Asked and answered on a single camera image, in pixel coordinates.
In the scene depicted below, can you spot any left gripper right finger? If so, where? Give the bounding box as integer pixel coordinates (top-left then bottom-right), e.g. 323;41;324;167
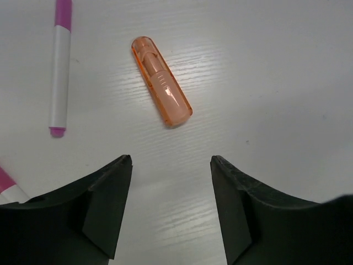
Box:
210;156;352;264

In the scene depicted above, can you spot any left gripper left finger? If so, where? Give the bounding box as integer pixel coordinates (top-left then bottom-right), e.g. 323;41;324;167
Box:
1;155;132;264

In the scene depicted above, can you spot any orange translucent highlighter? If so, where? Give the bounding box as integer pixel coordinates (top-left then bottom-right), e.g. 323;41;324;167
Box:
131;36;192;128

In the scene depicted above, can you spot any pink capped white marker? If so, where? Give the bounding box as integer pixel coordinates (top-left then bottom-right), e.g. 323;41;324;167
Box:
0;168;30;203

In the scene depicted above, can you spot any purple capped white marker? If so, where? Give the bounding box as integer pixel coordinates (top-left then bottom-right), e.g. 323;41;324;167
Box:
49;0;73;138

